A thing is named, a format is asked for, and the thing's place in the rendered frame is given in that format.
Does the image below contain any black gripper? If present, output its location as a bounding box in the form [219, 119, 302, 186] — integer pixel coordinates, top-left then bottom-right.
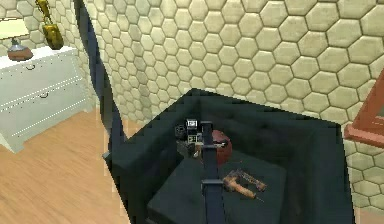
[174, 123, 202, 160]

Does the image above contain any dark red basketball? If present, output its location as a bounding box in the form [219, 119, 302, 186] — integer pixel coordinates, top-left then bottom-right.
[211, 129, 234, 167]

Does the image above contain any dark green armchair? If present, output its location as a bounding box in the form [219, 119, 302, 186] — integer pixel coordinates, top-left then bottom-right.
[102, 87, 356, 224]

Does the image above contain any brown hand drill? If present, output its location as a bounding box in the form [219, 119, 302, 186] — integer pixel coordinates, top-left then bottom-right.
[222, 168, 268, 203]

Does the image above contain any dark blue tall panel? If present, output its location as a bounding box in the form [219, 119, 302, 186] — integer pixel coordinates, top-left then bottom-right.
[73, 0, 128, 158]

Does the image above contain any white chest of drawers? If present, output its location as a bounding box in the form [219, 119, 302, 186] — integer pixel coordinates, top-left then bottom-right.
[0, 45, 92, 155]

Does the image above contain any yellow statuette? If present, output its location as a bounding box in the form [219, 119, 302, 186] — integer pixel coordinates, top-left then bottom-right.
[34, 0, 65, 51]

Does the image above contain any table lamp with brown base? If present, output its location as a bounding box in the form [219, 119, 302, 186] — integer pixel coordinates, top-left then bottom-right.
[0, 17, 35, 63]

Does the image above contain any red-brown wooden frame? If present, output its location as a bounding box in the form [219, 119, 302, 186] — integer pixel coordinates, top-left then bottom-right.
[343, 69, 384, 150]

